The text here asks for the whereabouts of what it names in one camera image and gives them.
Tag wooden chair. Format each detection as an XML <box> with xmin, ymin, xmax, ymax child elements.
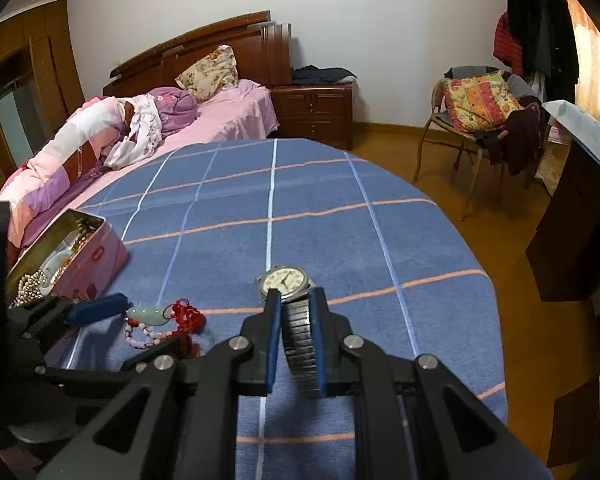
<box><xmin>412</xmin><ymin>66</ymin><xmax>546</xmax><ymax>221</ymax></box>

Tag purple garment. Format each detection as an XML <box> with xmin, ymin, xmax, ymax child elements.
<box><xmin>147</xmin><ymin>86</ymin><xmax>201</xmax><ymax>133</ymax></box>

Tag silver wristwatch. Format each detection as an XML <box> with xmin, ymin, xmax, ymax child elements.
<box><xmin>256</xmin><ymin>265</ymin><xmax>326</xmax><ymax>400</ymax></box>

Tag jade pendant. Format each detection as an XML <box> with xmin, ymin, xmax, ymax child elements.
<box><xmin>126</xmin><ymin>299</ymin><xmax>207</xmax><ymax>359</ymax></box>

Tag blue checked blanket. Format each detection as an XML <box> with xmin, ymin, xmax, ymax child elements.
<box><xmin>45</xmin><ymin>137</ymin><xmax>511</xmax><ymax>480</ymax></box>

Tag light curtain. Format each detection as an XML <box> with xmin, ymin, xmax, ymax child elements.
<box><xmin>567</xmin><ymin>0</ymin><xmax>600</xmax><ymax>126</ymax></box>

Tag wooden nightstand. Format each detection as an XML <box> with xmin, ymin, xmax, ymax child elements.
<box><xmin>271</xmin><ymin>82</ymin><xmax>354</xmax><ymax>151</ymax></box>

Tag pink bead bracelet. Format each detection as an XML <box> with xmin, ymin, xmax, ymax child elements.
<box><xmin>124</xmin><ymin>324</ymin><xmax>181</xmax><ymax>349</ymax></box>

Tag white board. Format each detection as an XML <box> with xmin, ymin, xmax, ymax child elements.
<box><xmin>542</xmin><ymin>100</ymin><xmax>600</xmax><ymax>186</ymax></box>

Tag hanging dark coat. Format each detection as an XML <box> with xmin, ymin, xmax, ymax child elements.
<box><xmin>507</xmin><ymin>0</ymin><xmax>580</xmax><ymax>86</ymax></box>

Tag wooden wardrobe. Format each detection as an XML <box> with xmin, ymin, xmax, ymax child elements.
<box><xmin>0</xmin><ymin>0</ymin><xmax>86</xmax><ymax>201</ymax></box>

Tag brown bead string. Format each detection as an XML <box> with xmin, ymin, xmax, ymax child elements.
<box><xmin>74</xmin><ymin>219</ymin><xmax>100</xmax><ymax>253</ymax></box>

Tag dark folded clothes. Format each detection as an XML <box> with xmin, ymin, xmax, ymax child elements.
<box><xmin>291</xmin><ymin>65</ymin><xmax>357</xmax><ymax>86</ymax></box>

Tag dark clothes on chair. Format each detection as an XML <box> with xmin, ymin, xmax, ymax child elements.
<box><xmin>475</xmin><ymin>95</ymin><xmax>546</xmax><ymax>176</ymax></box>

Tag bed with pink sheet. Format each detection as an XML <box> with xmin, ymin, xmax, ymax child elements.
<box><xmin>0</xmin><ymin>79</ymin><xmax>281</xmax><ymax>261</ymax></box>

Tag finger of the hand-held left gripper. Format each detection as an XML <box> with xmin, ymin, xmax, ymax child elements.
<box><xmin>34</xmin><ymin>336</ymin><xmax>187</xmax><ymax>403</ymax></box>
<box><xmin>7</xmin><ymin>292</ymin><xmax>132</xmax><ymax>356</ymax></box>

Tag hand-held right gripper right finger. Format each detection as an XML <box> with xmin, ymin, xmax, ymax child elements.
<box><xmin>307</xmin><ymin>287</ymin><xmax>556</xmax><ymax>480</ymax></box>

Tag white bangle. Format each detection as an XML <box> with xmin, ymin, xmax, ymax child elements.
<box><xmin>41</xmin><ymin>249</ymin><xmax>77</xmax><ymax>287</ymax></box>

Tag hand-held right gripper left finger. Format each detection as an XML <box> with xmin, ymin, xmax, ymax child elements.
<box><xmin>35</xmin><ymin>287</ymin><xmax>283</xmax><ymax>480</ymax></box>

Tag white floral garment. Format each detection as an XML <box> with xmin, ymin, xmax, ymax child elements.
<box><xmin>102</xmin><ymin>97</ymin><xmax>163</xmax><ymax>170</ymax></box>

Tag floral pillow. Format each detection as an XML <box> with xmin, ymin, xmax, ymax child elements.
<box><xmin>175</xmin><ymin>45</ymin><xmax>239</xmax><ymax>102</ymax></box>

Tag dark wooden headboard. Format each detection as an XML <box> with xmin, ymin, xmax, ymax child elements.
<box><xmin>102</xmin><ymin>9</ymin><xmax>296</xmax><ymax>98</ymax></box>

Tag colourful patterned cushion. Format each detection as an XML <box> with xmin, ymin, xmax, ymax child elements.
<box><xmin>442</xmin><ymin>71</ymin><xmax>523</xmax><ymax>133</ymax></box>

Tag silver bead necklace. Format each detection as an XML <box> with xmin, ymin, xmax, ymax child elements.
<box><xmin>9</xmin><ymin>269</ymin><xmax>48</xmax><ymax>308</ymax></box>

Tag pink tin box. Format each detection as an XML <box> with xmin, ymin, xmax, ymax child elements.
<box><xmin>5</xmin><ymin>209</ymin><xmax>131</xmax><ymax>307</ymax></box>

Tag hanging red garment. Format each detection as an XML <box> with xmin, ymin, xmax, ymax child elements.
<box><xmin>493</xmin><ymin>12</ymin><xmax>523</xmax><ymax>73</ymax></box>

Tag dark wooden cabinet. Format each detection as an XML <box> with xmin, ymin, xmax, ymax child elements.
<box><xmin>525</xmin><ymin>145</ymin><xmax>600</xmax><ymax>303</ymax></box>

